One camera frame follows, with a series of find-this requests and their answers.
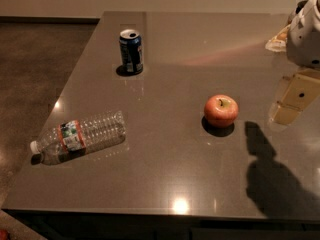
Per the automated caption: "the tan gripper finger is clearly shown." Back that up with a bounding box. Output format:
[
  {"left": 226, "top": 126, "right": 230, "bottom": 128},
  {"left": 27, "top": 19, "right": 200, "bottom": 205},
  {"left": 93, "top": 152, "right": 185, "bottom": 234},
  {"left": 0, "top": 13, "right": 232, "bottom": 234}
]
[
  {"left": 269, "top": 73, "right": 320, "bottom": 126},
  {"left": 265, "top": 25, "right": 290, "bottom": 52}
]

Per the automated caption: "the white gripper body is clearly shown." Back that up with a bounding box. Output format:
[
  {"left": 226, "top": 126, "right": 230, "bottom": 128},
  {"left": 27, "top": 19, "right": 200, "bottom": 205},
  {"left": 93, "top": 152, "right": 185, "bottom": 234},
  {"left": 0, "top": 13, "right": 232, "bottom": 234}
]
[{"left": 286, "top": 0, "right": 320, "bottom": 68}]

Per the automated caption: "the clear plastic water bottle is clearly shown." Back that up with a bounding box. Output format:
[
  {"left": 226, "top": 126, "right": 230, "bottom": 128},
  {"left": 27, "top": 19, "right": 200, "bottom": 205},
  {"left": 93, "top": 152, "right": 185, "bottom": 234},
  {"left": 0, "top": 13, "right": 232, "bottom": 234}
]
[{"left": 30, "top": 111, "right": 126, "bottom": 166}]

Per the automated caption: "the red apple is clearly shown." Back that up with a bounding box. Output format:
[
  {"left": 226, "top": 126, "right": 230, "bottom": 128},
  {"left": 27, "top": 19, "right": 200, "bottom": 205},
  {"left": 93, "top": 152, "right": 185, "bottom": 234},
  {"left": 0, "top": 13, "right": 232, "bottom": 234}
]
[{"left": 204, "top": 94, "right": 239, "bottom": 128}]

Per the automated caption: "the jar with black lid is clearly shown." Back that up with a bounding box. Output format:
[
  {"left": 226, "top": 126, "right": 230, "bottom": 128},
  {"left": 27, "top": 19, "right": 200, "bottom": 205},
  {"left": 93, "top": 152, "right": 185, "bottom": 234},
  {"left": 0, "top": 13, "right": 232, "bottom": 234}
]
[{"left": 287, "top": 0, "right": 308, "bottom": 24}]

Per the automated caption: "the blue soda can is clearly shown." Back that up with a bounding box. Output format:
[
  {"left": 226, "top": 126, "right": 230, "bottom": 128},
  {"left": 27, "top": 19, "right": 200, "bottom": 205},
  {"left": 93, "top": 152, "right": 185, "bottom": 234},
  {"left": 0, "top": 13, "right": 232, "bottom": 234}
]
[{"left": 119, "top": 29, "right": 143, "bottom": 74}]

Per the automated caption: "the small red object on floor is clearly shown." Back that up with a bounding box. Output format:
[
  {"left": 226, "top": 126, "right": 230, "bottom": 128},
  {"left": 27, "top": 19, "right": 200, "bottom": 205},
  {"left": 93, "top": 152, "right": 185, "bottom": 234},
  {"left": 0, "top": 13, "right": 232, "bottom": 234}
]
[{"left": 0, "top": 229, "right": 9, "bottom": 240}]

